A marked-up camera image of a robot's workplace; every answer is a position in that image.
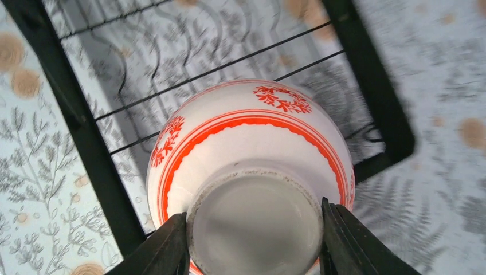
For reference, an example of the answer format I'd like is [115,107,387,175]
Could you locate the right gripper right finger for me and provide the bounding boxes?
[319,197,419,275]

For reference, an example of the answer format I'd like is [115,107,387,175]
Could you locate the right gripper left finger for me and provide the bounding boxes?
[107,212,190,275]

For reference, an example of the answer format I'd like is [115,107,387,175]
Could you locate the black wire dish rack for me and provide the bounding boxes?
[3,1,416,257]

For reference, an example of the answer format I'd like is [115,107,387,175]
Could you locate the red patterned white bowl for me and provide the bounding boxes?
[146,79,355,274]

